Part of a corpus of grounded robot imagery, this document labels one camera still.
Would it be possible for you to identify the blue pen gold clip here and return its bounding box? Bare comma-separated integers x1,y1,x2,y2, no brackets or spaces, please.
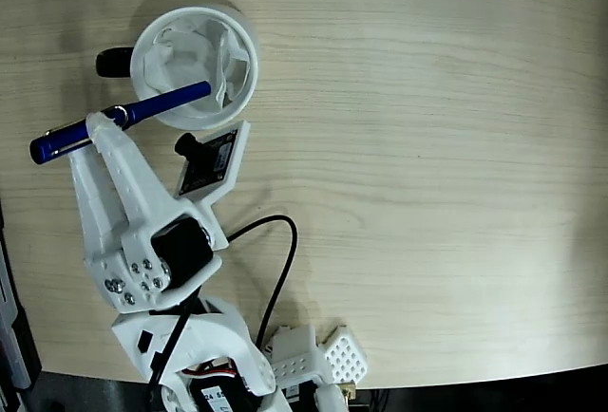
28,80,213,165

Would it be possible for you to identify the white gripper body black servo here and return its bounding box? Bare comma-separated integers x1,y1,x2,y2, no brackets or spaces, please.
83,206,223,314

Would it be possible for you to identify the white crumpled tissue paper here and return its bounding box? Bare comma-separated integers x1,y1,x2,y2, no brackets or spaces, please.
142,16,252,117

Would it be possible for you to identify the black camera cable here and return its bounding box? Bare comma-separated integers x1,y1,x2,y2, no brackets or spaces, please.
144,215,300,399

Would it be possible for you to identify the white mug black handle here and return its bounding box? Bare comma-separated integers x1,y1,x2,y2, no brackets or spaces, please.
94,6,261,132

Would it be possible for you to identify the grey black rail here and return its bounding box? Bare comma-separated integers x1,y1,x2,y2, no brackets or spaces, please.
0,197,43,412

